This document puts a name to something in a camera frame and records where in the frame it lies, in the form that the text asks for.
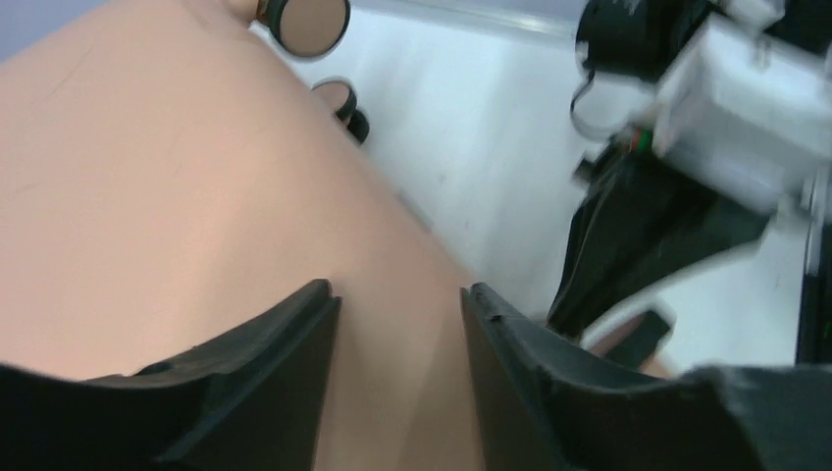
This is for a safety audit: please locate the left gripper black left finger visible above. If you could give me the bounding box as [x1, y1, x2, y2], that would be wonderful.
[1, 279, 341, 470]

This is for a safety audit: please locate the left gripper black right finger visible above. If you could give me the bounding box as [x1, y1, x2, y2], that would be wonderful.
[460, 284, 831, 470]

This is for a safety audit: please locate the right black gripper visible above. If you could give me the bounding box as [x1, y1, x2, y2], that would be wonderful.
[546, 147, 769, 339]

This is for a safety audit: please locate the pink suitcase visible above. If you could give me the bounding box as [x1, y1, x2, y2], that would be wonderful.
[1, 1, 483, 470]

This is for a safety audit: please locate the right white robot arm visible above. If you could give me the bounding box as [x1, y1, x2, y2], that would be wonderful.
[546, 1, 831, 364]

